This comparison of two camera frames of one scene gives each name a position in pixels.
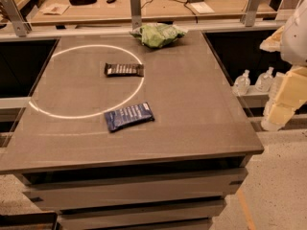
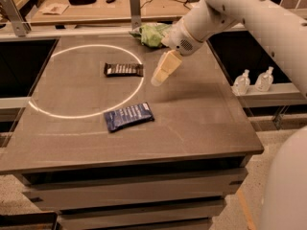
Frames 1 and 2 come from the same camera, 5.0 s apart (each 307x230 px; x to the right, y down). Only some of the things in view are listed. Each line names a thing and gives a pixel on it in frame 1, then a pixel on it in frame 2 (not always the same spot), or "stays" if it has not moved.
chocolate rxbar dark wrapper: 124,70 stays
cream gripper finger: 292,93 -> 181,41
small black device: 110,0 stays
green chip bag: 158,34 stays
